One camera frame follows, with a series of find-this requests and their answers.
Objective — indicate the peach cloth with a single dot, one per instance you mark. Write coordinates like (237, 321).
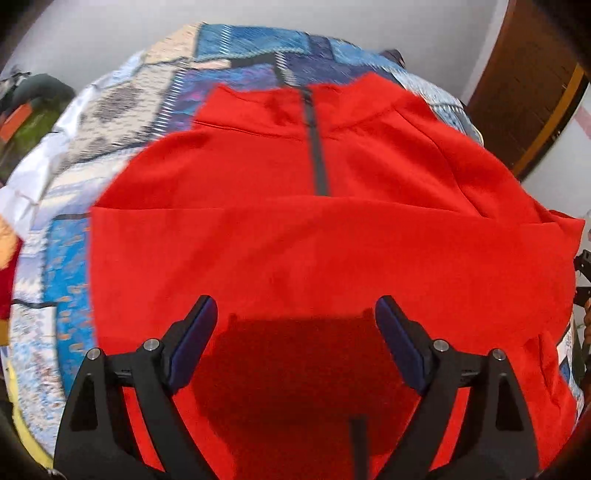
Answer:
(5, 240)

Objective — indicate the brown wooden door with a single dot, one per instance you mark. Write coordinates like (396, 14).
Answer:
(521, 92)

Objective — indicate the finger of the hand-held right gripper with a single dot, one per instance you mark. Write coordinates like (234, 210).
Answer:
(584, 263)

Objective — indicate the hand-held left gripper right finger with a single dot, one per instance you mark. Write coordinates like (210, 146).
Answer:
(397, 344)

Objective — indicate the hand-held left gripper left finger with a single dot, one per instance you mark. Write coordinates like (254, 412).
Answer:
(196, 344)

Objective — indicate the pile of clothes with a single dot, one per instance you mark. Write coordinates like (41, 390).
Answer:
(32, 120)

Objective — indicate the red zip jacket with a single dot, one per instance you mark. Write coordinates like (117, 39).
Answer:
(300, 254)

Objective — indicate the red cloth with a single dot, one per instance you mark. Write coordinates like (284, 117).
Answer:
(7, 286)

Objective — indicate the white bed sheet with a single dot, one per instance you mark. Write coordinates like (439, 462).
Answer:
(27, 184)

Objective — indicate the patchwork patterned blanket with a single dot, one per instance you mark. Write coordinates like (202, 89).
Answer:
(60, 267)

